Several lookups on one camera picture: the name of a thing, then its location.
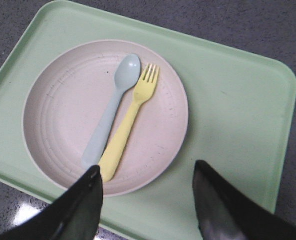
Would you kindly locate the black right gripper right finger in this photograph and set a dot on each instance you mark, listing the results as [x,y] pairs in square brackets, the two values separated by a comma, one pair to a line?
[224,213]

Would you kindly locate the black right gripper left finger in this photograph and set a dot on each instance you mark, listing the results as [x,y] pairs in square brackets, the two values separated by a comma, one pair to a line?
[74,215]

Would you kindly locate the beige round plastic plate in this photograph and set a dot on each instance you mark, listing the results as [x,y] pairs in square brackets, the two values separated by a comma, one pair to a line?
[67,100]

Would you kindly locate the yellow plastic fork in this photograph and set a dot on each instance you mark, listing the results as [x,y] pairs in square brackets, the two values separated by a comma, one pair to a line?
[142,92]

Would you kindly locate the light green plastic tray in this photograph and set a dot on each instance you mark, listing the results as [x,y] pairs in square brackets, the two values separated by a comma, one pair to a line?
[240,108]

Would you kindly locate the light blue plastic spoon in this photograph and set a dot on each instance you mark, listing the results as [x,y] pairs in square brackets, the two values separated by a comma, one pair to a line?
[125,77]

